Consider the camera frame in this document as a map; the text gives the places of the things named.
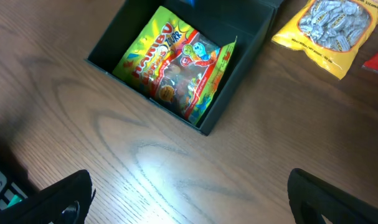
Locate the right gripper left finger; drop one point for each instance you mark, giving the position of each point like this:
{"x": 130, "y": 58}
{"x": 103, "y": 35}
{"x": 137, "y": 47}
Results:
{"x": 66, "y": 201}

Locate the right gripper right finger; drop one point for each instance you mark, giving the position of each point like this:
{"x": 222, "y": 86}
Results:
{"x": 313, "y": 200}

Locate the yellow candy bag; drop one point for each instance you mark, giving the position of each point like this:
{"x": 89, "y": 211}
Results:
{"x": 330, "y": 32}

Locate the Haribo worms candy bag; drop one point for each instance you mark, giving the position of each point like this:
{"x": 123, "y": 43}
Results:
{"x": 175, "y": 65}

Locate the dark green lidded box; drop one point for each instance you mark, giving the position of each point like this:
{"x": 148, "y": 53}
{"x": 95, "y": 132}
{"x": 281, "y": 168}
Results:
{"x": 248, "y": 21}

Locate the blue Oreo cookie pack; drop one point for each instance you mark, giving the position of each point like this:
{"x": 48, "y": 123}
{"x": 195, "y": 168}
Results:
{"x": 189, "y": 2}

